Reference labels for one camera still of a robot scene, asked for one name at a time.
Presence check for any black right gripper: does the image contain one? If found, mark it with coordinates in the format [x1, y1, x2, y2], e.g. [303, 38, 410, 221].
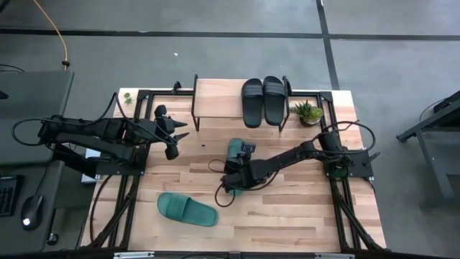
[221, 141, 257, 195]

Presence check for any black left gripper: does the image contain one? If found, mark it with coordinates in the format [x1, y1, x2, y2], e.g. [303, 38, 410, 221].
[152, 104, 191, 162]

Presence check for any green rubber slide sandal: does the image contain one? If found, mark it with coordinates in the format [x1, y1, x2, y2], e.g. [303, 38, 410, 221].
[157, 191, 219, 228]
[225, 137, 247, 198]

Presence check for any black rubber slide sandal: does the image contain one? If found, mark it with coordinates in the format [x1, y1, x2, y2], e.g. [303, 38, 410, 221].
[262, 75, 288, 127]
[240, 78, 265, 130]

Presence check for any potted green succulent plant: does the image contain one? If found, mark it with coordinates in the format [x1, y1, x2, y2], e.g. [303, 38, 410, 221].
[290, 99, 325, 128]

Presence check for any white power box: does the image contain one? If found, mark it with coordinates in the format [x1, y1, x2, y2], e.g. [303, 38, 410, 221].
[80, 149, 104, 184]

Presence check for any dark grey desk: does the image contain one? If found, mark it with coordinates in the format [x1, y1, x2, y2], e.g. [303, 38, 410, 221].
[0, 70, 95, 255]

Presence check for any black computer mouse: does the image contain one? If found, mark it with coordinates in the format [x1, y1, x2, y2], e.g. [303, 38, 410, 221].
[20, 194, 45, 232]

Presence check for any black keyboard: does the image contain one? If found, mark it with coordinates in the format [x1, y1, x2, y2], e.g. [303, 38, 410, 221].
[0, 175, 18, 218]

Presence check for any dark grey side table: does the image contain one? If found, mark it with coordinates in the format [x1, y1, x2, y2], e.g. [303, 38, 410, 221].
[396, 89, 460, 209]

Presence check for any wooden shelf with black frame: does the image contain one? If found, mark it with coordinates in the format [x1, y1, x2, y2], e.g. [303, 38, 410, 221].
[190, 73, 293, 132]

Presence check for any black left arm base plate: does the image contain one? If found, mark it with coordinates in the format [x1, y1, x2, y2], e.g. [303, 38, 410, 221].
[96, 147, 149, 177]

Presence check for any black aluminium table frame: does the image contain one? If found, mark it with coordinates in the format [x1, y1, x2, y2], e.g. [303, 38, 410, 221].
[79, 88, 388, 253]

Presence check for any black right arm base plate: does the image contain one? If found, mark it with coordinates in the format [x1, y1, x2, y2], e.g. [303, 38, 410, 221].
[321, 148, 375, 180]

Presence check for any silver metal bracket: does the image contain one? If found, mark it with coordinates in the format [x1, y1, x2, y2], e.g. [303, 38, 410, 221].
[113, 251, 156, 259]
[314, 253, 356, 259]

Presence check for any dark floor cable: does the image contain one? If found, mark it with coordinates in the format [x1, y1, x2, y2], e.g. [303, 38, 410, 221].
[89, 174, 114, 242]

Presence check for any yellow cable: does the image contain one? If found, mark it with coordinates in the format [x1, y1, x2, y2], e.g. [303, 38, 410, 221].
[32, 0, 70, 71]

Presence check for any black lever handle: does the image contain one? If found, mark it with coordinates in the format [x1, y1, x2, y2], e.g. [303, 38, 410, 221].
[362, 151, 381, 168]

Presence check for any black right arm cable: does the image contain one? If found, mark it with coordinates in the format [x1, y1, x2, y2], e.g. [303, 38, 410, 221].
[208, 120, 377, 209]

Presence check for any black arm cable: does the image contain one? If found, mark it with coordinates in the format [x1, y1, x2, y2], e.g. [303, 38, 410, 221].
[208, 120, 377, 209]
[10, 91, 180, 148]

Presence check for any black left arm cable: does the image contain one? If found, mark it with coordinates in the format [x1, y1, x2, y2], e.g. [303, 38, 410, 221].
[10, 91, 180, 148]

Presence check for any thin black floor cable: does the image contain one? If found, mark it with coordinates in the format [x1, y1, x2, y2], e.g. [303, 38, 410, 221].
[0, 63, 26, 73]

